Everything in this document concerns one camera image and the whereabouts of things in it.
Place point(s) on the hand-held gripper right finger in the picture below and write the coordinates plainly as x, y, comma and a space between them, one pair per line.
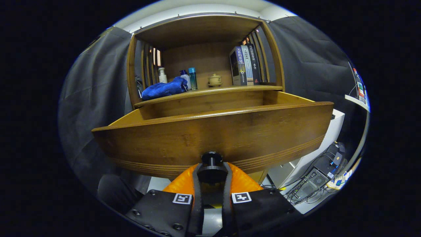
263, 210

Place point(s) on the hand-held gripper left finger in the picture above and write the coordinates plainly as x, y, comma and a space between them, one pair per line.
164, 210

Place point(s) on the brown wooden drawer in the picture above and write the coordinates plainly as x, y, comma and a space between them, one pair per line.
213, 131

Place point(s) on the white drawer cabinet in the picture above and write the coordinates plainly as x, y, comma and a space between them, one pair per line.
332, 131

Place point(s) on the wooden countertop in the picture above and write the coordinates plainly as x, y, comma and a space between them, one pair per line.
230, 89

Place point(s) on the person's dark clothed leg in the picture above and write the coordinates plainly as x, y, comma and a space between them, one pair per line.
115, 194

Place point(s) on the black computer tower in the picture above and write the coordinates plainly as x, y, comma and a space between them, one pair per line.
312, 181

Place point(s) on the blue folded towel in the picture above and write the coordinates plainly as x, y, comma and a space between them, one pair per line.
162, 89

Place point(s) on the white pump bottle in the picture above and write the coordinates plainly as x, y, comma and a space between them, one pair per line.
162, 78

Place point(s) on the teal slim bottle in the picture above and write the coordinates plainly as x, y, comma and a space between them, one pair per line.
193, 80

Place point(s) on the black backdrop cloth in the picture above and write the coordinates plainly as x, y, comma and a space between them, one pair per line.
92, 98

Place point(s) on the white bottle with blue cap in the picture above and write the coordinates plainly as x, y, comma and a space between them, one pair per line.
186, 79

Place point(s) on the beige lidded teacup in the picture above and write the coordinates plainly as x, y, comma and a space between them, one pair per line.
215, 80

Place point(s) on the white side desk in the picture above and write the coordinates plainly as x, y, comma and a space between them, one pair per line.
357, 101

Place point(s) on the grey spine book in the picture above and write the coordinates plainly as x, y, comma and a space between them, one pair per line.
247, 65

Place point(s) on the blue spine book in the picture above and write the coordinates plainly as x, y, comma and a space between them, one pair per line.
239, 65

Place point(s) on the red label water bottle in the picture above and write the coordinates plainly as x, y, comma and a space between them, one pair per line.
360, 89

